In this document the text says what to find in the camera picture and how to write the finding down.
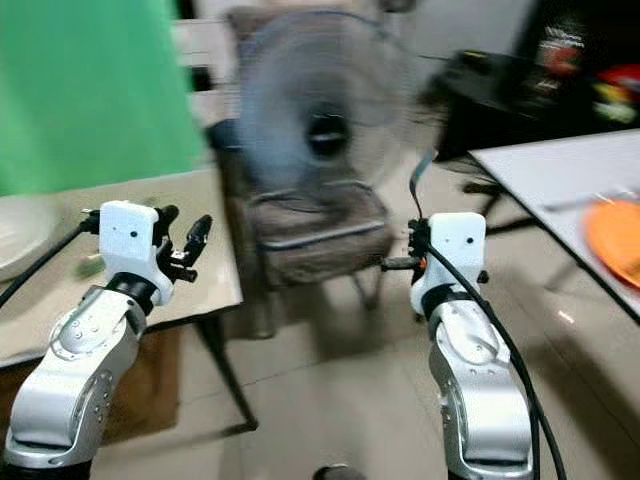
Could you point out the orange plate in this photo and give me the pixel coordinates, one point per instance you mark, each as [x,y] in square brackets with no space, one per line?
[615,240]

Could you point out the green backdrop screen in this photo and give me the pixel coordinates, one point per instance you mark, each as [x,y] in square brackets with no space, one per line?
[95,90]

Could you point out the grey robot leg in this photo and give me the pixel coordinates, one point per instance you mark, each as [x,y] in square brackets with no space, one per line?
[335,472]

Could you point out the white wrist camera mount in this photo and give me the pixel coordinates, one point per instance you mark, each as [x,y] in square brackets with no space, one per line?
[455,255]
[130,240]

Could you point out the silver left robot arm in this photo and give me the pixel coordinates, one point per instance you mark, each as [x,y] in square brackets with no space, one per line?
[70,390]

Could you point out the small green item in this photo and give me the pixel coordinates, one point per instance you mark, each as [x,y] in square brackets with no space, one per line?
[90,266]

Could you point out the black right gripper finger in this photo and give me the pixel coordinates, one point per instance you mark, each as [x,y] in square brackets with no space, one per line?
[424,236]
[412,235]

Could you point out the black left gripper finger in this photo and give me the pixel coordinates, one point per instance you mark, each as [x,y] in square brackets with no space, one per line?
[169,224]
[200,233]

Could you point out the black standing fan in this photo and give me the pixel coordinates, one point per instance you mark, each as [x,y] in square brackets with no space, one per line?
[328,130]

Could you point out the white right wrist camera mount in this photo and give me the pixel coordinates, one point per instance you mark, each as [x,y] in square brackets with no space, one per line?
[455,255]

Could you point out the brown cushioned metal chair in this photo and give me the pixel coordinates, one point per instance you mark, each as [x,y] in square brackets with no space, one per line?
[320,235]

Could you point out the black storage shelf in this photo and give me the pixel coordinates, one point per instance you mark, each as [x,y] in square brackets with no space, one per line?
[575,50]

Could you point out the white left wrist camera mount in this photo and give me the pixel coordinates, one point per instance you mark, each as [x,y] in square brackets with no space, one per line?
[130,240]

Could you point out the teal cutlery piece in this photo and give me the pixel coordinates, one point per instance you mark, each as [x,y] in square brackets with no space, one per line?
[414,190]

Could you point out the black metal table leg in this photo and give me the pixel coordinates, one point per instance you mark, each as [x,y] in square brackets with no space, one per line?
[226,375]

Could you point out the white bowl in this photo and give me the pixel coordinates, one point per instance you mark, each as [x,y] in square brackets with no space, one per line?
[25,235]

